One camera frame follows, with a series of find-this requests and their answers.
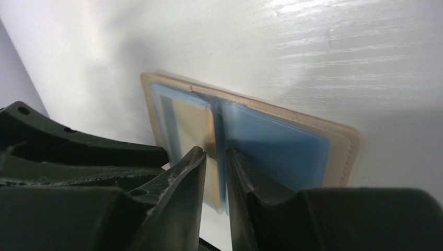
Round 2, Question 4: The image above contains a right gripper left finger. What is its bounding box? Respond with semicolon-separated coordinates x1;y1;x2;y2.
1;146;206;250

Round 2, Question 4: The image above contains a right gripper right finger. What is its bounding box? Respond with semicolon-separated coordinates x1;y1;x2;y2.
226;149;442;250

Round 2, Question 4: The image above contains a gold striped card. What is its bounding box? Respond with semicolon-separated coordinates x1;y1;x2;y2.
160;96;224;214

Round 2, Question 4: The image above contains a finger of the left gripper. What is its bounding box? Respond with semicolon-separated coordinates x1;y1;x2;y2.
1;101;169;189

